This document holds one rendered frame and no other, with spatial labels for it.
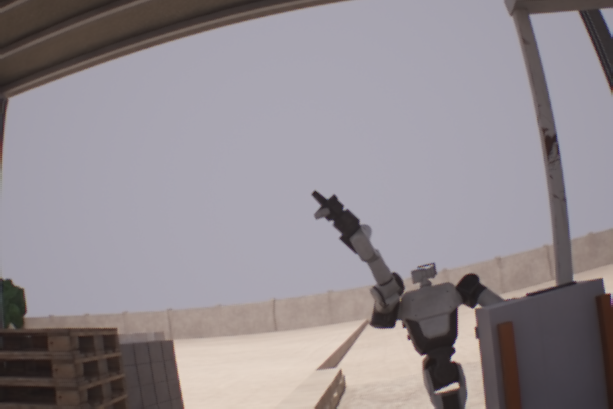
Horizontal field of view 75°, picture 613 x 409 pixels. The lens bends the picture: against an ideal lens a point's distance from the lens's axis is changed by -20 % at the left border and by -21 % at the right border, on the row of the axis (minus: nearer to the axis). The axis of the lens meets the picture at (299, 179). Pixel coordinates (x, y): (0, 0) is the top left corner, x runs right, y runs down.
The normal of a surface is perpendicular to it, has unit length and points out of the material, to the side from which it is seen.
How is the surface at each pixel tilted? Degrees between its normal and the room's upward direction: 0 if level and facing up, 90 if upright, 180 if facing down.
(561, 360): 90
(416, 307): 73
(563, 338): 90
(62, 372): 90
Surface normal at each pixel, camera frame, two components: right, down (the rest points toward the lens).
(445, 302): -0.18, -0.51
